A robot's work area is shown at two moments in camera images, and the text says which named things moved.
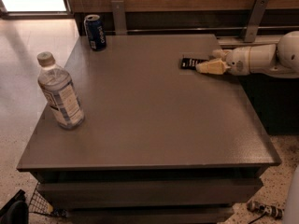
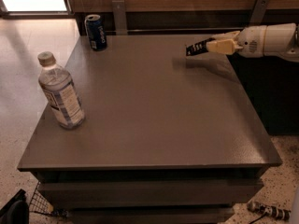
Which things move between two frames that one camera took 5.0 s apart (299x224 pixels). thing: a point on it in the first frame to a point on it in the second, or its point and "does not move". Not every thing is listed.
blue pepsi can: x=95 y=32 does not move
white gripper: x=237 y=62 to x=251 y=42
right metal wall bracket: x=258 y=13 does not move
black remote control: x=191 y=63 to x=198 y=48
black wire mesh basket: x=38 y=204 does not move
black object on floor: x=16 y=211 does not move
